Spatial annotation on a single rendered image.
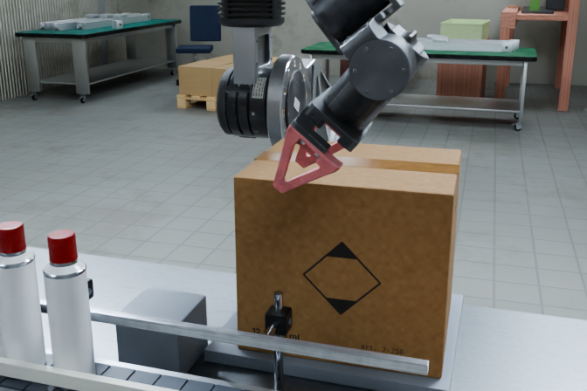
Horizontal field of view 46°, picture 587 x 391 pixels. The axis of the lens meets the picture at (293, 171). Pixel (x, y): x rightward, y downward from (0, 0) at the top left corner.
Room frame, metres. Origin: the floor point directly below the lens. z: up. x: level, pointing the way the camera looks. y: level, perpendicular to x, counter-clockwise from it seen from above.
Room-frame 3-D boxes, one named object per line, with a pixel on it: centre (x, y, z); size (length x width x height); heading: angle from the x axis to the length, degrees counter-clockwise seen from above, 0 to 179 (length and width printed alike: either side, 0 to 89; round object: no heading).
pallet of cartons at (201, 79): (7.57, 0.62, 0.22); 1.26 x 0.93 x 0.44; 163
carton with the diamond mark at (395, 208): (0.99, -0.09, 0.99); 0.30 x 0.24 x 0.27; 75
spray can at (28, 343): (0.82, 0.36, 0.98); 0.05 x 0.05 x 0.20
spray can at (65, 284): (0.79, 0.28, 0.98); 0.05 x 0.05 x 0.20
